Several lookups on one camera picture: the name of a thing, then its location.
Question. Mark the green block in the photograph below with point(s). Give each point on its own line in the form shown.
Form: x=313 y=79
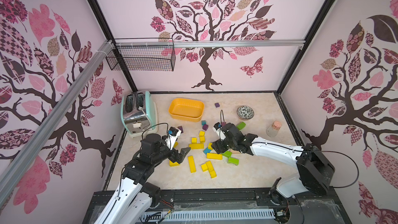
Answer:
x=233 y=161
x=241 y=125
x=227 y=154

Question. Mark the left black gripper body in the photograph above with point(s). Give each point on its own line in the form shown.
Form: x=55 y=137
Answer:
x=172 y=155

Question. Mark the yellow long front block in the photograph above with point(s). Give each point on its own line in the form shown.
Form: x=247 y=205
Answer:
x=211 y=169

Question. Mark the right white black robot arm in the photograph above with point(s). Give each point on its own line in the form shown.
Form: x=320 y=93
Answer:
x=313 y=171

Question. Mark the teal long block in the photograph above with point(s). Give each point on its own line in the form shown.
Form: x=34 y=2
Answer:
x=206 y=151

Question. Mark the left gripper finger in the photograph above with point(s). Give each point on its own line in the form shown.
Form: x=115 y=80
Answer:
x=172 y=136
x=183 y=153

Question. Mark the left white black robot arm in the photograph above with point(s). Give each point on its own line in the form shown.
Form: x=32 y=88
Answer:
x=135 y=195

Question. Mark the mint chrome toaster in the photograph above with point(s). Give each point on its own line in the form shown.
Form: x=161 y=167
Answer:
x=139 y=113

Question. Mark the green block centre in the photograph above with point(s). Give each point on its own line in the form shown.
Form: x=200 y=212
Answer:
x=227 y=154

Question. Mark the black base frame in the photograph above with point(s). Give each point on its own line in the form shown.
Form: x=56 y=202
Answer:
x=304 y=208

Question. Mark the yellow short block front left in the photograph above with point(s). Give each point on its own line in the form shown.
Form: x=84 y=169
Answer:
x=173 y=164

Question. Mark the green block far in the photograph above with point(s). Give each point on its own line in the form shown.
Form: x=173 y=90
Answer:
x=241 y=125

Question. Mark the white slotted cable duct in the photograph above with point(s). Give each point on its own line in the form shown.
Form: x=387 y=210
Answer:
x=185 y=217

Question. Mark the yellow horizontal mid block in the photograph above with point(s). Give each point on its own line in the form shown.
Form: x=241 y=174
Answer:
x=197 y=146

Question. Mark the yellow plastic tray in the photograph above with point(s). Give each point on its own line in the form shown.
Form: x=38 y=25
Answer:
x=186 y=109

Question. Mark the yellow small front cube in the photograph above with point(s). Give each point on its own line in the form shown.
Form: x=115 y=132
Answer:
x=204 y=167

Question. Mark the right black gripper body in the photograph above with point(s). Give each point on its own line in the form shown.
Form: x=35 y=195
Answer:
x=223 y=143

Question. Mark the black wire basket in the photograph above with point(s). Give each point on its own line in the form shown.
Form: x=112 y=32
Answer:
x=143 y=54

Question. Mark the aluminium rail back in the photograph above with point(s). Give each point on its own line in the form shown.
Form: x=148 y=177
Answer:
x=211 y=44

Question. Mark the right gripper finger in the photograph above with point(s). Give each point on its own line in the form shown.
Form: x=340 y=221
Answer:
x=217 y=129
x=218 y=146

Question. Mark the patterned ceramic bowl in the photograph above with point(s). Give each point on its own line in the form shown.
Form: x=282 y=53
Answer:
x=245 y=112

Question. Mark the green block front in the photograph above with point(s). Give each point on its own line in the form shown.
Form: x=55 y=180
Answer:
x=233 y=161

